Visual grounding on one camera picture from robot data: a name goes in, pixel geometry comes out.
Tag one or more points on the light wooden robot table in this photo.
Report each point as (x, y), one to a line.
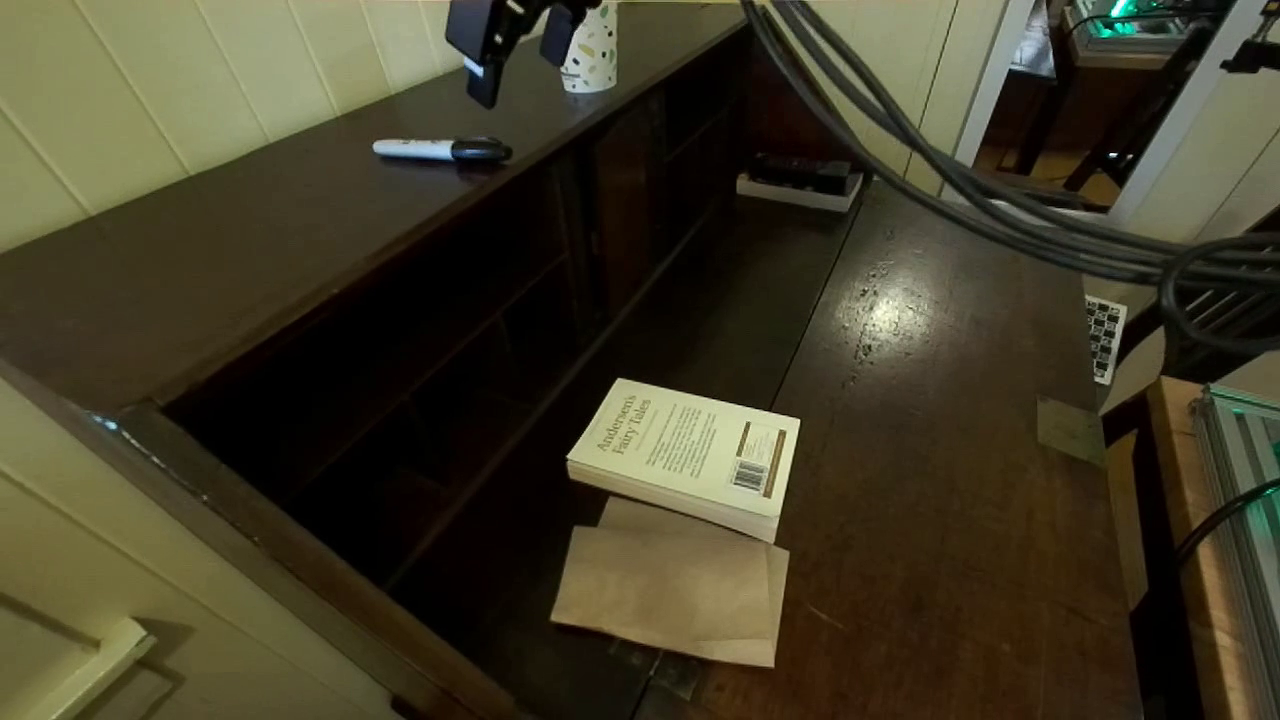
(1202, 574)

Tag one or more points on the white patterned coffee cup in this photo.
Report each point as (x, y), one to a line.
(591, 58)

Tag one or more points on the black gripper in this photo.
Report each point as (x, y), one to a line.
(514, 11)

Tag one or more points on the black book with white pages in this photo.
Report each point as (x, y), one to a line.
(801, 177)

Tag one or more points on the dark wooden chair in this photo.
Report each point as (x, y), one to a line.
(1081, 95)

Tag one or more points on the white perforated plate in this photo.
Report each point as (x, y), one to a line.
(1105, 341)

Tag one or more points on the green lit device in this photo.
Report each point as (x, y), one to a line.
(1244, 463)

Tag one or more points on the white cabinet drawer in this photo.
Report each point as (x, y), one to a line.
(60, 661)

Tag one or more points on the black and white marker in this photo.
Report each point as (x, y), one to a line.
(443, 150)

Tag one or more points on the dark wooden secretary desk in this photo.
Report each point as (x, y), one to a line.
(920, 504)

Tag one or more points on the white paperback book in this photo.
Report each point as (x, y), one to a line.
(685, 458)

